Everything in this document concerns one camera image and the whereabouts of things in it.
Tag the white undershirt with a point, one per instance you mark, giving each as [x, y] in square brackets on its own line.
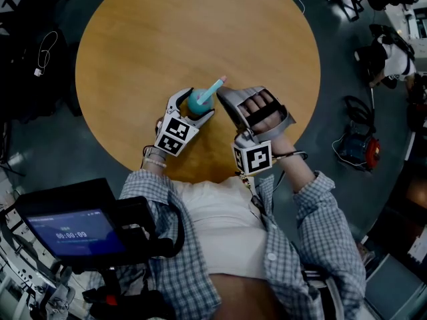
[227, 238]

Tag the brown trousers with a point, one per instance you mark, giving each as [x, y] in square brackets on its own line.
[247, 298]

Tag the black and red clamp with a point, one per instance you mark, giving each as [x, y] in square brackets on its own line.
[113, 300]

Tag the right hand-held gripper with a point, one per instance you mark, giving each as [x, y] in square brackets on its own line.
[253, 157]

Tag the black monitor with blue screen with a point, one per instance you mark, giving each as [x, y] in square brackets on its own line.
[73, 235]

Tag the white equipment rack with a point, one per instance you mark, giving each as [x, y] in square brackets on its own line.
[23, 278]

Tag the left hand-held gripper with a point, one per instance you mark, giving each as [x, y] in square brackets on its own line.
[175, 135]

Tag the grey chair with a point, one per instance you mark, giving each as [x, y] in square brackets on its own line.
[397, 288]

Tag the person's left forearm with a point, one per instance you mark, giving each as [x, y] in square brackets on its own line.
[152, 169]

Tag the checked shirt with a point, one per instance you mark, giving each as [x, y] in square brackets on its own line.
[180, 278]

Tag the red and blue machine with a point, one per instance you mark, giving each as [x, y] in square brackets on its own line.
[362, 147]

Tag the person's right forearm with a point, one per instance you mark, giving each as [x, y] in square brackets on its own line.
[293, 168]

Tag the light blue spray head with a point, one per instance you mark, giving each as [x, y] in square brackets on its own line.
[210, 92]

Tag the teal spray bottle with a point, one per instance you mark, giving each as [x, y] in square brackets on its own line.
[200, 107]

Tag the person's left hand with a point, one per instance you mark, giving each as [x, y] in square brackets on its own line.
[158, 124]

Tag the grey wrist watch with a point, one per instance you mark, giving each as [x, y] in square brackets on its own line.
[156, 152]

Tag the person's right hand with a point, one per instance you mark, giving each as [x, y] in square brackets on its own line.
[263, 125]

